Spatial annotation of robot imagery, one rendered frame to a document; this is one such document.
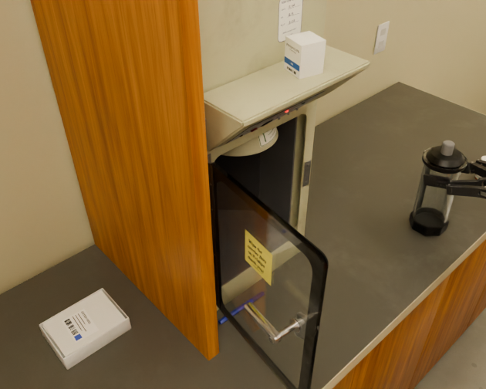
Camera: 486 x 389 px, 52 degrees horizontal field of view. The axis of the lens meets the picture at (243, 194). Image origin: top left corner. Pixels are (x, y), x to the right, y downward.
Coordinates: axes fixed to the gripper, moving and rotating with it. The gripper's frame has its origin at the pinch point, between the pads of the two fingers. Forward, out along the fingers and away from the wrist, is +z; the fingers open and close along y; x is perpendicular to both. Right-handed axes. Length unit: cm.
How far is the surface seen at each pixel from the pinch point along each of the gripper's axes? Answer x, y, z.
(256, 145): -26, 49, 13
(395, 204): 13.9, -1.6, 16.5
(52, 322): 2, 93, 42
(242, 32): -50, 54, 3
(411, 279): 19.8, 20.8, -1.8
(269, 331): -6, 72, -9
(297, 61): -43, 48, -2
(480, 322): 110, -67, 23
